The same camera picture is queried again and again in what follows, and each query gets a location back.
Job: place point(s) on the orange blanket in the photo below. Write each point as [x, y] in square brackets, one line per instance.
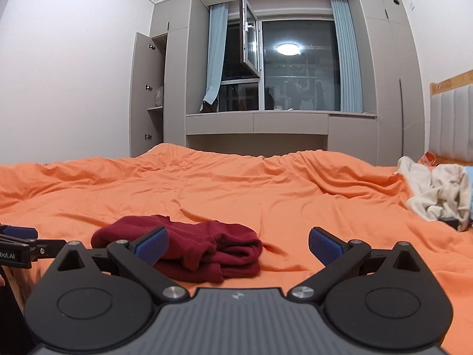
[240, 192]

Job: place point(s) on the light blue cloth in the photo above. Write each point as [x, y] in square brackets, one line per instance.
[470, 192]

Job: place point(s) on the cream crumpled clothes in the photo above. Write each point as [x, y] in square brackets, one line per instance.
[432, 192]

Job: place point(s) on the grey open wardrobe door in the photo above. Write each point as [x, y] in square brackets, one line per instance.
[140, 100]

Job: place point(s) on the clear plastic bag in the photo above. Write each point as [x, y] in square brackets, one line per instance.
[159, 96]

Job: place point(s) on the small black object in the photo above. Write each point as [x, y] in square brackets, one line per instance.
[451, 223]

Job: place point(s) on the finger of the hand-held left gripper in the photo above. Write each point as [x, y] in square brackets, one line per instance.
[48, 246]
[22, 232]

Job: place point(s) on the dark red long-sleeved shirt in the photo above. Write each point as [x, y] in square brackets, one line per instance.
[221, 251]

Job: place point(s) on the grey padded wooden headboard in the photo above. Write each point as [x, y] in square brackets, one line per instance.
[454, 125]

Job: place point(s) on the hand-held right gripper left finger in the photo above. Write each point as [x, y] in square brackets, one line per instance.
[151, 246]

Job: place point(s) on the orange red patterned cloth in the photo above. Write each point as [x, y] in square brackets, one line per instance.
[428, 157]

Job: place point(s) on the grey built-in wardrobe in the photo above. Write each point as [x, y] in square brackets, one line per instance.
[384, 81]

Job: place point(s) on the dark bundle on sill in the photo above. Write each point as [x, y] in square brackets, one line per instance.
[208, 107]

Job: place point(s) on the open window sash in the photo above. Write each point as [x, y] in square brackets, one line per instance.
[249, 37]

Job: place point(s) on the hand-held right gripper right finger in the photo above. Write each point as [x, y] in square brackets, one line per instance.
[327, 246]

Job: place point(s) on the light blue curtain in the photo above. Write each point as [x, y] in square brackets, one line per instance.
[216, 51]
[347, 59]

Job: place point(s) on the large window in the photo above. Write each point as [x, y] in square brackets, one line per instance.
[299, 74]

